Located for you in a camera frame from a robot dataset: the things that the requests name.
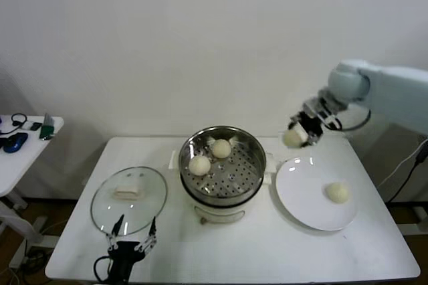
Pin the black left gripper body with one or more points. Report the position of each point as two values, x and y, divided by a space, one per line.
125 254

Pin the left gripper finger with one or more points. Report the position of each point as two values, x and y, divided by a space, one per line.
114 235
151 236

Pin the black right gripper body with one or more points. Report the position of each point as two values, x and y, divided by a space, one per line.
312 124

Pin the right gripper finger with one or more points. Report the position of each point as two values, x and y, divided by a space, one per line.
294 123
311 140

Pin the white steamed baozi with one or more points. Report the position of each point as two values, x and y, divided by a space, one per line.
291 138
199 165
220 148
337 192

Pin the round glass pot lid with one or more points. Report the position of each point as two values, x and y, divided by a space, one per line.
150 198

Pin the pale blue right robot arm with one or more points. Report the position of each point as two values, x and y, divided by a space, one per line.
394 91

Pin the stainless steel steamer basket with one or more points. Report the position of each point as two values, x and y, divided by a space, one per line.
247 171

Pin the white oval plate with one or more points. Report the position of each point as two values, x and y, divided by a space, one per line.
301 191

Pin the white electric cooker pot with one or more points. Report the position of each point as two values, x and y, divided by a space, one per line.
217 213

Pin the white side table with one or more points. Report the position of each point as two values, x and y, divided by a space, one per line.
20 164

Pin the green clip tool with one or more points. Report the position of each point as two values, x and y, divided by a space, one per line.
47 128

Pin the white stand base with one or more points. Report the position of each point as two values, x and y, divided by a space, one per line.
414 219

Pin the black computer mouse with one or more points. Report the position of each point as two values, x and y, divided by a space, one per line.
15 142

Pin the small white black device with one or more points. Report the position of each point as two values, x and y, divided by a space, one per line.
31 126

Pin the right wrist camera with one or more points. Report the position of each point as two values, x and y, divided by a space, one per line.
312 106

